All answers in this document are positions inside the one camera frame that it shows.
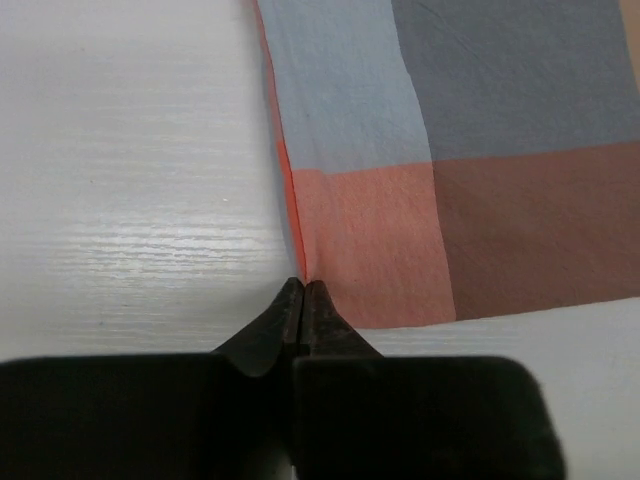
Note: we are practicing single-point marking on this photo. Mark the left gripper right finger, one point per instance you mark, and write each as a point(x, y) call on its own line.
point(323, 332)

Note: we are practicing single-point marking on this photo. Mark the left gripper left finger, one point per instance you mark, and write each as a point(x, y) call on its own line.
point(256, 348)

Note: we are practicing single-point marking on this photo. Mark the checkered orange blue cloth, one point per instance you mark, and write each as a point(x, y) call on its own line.
point(455, 160)

